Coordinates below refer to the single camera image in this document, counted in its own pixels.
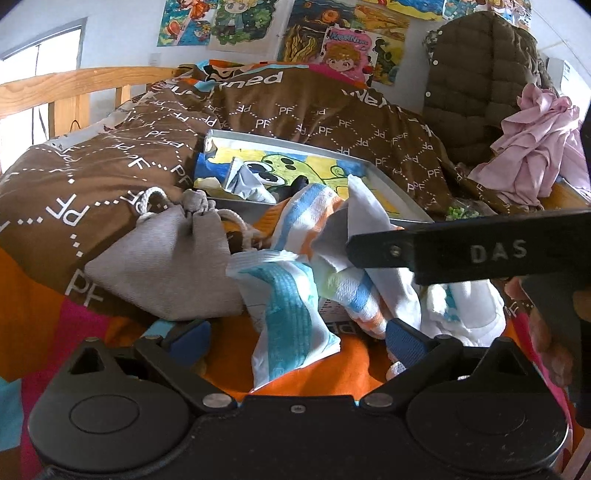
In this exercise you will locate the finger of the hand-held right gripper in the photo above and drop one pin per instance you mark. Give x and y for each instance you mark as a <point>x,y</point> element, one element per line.
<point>378,251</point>

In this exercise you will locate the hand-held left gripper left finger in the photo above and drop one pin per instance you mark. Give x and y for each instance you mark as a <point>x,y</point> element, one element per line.
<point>189,336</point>

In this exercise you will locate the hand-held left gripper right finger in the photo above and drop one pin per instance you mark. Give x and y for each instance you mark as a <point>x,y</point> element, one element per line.
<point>406,342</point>

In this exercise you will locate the plain white cloth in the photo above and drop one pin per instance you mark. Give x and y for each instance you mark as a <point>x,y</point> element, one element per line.
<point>369,212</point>

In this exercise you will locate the white cloth with blue stripes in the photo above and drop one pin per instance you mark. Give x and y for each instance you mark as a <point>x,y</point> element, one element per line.
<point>466,314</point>

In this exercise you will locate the blue orange striped towel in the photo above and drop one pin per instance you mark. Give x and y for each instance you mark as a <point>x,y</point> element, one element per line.
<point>304,217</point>

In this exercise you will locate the white cloth with teal print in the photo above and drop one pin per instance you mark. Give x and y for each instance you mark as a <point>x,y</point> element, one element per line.
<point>284,304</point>

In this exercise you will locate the grey white cloth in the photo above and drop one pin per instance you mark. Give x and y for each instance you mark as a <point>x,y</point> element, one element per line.
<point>247,182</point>

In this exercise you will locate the person's right hand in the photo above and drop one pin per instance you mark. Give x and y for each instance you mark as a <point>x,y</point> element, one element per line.
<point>551,350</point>

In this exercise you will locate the small green plant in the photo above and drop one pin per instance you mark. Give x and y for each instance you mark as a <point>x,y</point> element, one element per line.
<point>459,212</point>

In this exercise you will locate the pink garment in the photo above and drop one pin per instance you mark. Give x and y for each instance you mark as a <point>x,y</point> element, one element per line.
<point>535,143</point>

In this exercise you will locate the brown printed duvet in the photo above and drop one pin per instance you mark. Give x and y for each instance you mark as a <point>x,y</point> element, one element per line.
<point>295,106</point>

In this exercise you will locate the brown puffer jacket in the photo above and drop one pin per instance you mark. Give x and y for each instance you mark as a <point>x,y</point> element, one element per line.
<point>480,83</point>

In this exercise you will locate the white air conditioner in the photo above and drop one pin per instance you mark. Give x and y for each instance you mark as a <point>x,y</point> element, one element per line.
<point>565,74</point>

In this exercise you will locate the pink brown-haired figure poster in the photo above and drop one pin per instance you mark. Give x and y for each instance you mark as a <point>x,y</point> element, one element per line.
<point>346,55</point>

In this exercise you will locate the bright window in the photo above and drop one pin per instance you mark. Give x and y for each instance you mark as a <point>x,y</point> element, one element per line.
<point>41,64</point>

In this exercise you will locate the colourful narrow wall poster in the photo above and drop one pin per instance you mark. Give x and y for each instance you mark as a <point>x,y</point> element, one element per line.
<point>512,11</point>

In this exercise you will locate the blue sea wall poster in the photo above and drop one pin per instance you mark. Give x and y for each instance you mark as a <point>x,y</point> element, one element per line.
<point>406,7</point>

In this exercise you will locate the red-haired figure wall poster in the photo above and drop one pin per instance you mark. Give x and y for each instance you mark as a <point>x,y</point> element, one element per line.
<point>466,5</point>

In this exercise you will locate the blond figure wall poster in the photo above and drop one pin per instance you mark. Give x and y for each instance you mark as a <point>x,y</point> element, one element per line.
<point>240,23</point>

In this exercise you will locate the white wall switch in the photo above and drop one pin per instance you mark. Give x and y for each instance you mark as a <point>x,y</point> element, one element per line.
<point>154,58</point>

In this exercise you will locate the wooden bed rail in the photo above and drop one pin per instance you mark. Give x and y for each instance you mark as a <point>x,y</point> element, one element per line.
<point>69,83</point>

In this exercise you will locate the mermaid wall poster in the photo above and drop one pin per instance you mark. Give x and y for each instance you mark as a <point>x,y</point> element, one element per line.
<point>184,23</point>

